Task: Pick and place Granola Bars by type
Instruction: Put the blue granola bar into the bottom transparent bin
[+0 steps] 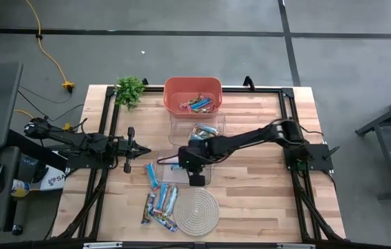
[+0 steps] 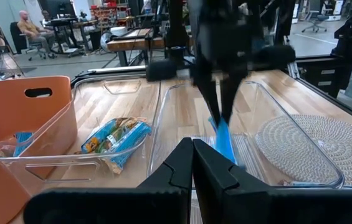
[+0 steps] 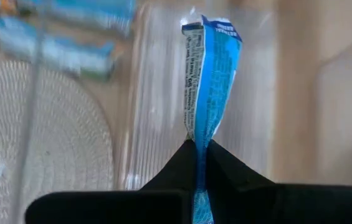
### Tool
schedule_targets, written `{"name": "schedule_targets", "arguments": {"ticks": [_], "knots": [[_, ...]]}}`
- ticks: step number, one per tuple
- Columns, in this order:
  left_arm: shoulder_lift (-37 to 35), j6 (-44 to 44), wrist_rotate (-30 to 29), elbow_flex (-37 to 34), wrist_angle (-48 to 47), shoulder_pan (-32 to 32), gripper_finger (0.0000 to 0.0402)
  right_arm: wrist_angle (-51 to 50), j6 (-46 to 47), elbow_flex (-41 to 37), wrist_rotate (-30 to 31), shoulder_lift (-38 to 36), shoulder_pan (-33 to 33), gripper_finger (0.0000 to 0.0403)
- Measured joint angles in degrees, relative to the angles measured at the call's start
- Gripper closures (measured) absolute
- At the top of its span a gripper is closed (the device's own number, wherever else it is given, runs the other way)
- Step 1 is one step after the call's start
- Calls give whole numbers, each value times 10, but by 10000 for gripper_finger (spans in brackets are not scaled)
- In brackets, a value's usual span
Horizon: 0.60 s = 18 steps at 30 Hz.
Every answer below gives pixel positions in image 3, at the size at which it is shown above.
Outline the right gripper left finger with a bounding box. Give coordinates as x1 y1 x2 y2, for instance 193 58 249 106
24 139 197 224

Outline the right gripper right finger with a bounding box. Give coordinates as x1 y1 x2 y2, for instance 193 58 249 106
206 139 352 224

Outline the light blue granola bar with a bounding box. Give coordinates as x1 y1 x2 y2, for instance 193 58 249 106
0 14 116 82

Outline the clear plastic bin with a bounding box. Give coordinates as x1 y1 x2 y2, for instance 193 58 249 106
10 0 279 191

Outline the round woven beige mat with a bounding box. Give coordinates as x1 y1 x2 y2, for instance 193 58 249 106
0 60 115 224

